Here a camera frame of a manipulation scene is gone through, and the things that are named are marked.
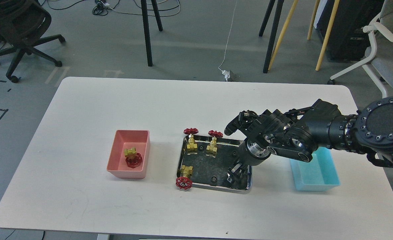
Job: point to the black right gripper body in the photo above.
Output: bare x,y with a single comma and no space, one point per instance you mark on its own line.
250,153

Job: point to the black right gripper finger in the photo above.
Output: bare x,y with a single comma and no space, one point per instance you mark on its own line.
234,172
244,175

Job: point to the brass valve red handwheel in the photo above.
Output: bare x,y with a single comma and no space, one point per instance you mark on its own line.
132,157

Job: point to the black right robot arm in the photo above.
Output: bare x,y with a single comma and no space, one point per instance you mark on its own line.
298,133

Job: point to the brass valve top right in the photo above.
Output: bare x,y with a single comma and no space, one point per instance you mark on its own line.
211,149

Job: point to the brass valve top left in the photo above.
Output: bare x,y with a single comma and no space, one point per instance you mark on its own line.
192,147

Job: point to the brass valve bottom left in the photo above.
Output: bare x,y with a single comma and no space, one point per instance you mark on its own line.
183,181

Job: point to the blue plastic box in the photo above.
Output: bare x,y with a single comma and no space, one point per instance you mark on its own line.
318,175

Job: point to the pink plastic box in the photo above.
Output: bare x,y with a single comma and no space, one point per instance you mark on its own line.
125,139

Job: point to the stainless steel tray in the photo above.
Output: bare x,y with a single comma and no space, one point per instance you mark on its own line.
205,167

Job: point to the white power adapter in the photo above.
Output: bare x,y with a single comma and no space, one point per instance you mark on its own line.
229,76

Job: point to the black and wooden easel legs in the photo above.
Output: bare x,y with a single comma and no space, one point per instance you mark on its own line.
273,45

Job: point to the black cabinet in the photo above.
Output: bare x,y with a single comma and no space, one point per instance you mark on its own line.
347,41

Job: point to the white grey office chair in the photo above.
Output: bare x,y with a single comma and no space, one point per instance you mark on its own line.
378,61

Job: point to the black tripod legs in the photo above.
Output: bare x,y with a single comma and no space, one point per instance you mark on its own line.
145,19

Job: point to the black office chair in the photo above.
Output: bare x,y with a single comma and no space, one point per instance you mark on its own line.
22,24

